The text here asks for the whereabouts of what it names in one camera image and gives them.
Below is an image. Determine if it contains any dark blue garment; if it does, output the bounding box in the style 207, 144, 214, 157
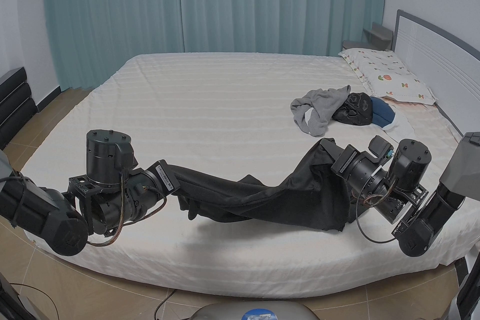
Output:
369, 97, 397, 130

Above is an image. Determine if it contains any white printed pillow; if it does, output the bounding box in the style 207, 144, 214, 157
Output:
337, 48, 439, 106

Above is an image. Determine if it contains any bed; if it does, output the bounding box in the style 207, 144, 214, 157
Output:
23, 9, 480, 302

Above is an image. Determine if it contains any grey garment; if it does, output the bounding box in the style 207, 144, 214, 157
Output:
290, 85, 352, 136

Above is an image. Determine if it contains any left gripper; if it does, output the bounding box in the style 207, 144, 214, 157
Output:
142, 159, 179, 201

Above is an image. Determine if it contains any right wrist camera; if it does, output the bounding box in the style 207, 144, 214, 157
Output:
369, 136, 395, 162

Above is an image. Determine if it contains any black T-shirt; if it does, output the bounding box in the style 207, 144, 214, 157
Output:
174, 138, 357, 233

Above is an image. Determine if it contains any black chest of drawers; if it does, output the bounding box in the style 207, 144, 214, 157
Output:
0, 66, 38, 152

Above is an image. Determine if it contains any black shiny garment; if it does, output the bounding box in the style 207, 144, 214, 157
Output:
332, 92, 374, 126

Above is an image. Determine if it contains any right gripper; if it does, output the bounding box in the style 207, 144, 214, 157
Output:
332, 145, 387, 195

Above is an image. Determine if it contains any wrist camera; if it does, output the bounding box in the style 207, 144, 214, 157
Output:
369, 136, 395, 162
120, 141, 141, 171

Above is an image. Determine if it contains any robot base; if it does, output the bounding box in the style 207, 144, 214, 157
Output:
183, 301, 320, 320

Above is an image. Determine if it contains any grey bedside table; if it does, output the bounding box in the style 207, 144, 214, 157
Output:
342, 22, 394, 51

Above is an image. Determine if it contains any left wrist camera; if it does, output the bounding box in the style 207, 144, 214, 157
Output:
120, 141, 141, 171

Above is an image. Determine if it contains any white garment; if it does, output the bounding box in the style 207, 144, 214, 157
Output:
382, 110, 415, 135

